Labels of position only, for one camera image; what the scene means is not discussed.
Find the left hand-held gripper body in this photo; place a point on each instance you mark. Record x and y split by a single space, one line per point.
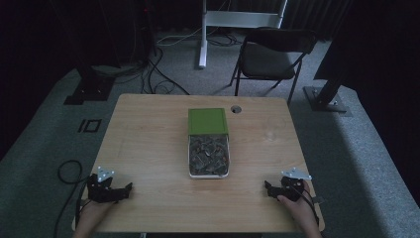
99 190

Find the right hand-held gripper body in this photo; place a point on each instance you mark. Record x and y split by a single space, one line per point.
292 188

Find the person's right hand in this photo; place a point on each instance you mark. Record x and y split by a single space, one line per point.
298 208

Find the person's left hand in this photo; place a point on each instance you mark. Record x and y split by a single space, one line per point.
95 211

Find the metal tray of screws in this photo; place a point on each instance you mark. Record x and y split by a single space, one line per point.
208 155

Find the green box lid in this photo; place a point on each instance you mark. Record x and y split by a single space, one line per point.
208 121

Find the black metal stand with base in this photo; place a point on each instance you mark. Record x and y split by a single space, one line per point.
90 86
327 97

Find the black folding chair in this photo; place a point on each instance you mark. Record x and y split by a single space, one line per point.
270 59

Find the white metal desk frame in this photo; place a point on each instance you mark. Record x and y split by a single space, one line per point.
237 19

